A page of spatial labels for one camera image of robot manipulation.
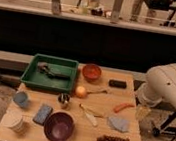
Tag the dark dish brush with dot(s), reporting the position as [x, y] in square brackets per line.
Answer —
[44, 69]

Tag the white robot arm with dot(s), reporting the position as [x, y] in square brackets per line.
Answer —
[160, 85]

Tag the red bowl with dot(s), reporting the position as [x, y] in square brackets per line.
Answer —
[91, 72]

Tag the purple bowl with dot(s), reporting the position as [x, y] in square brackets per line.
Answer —
[59, 127]

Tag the orange round fruit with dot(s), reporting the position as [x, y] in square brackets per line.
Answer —
[80, 92]

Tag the metal spoon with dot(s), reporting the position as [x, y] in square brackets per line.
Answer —
[97, 92]

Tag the black rectangular block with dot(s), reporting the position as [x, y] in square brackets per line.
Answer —
[117, 84]

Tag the small metal cup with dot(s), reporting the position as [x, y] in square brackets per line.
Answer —
[63, 99]

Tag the wooden spatula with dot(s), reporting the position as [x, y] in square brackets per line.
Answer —
[95, 113]

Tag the orange carrot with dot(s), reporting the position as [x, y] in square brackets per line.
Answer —
[122, 106]

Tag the green plastic tray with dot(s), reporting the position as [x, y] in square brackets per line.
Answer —
[32, 77]

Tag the blue sponge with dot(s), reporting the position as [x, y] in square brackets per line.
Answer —
[42, 114]

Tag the grey blue cloth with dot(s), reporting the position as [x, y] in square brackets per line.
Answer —
[119, 124]

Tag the blue cup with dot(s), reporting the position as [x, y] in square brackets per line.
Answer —
[21, 99]

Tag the black wheeled stand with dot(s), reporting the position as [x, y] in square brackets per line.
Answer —
[165, 129]

